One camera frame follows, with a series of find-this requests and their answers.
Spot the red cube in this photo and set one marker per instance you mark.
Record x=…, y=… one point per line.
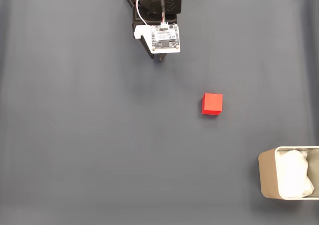
x=211, y=104

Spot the beige box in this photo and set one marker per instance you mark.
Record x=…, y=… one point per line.
x=268, y=175

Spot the dark grey table mat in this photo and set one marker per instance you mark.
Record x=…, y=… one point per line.
x=99, y=122

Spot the white crumpled cloth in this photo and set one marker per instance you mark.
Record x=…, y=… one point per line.
x=292, y=175

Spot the white camera board with mount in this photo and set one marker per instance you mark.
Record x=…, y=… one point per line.
x=165, y=39

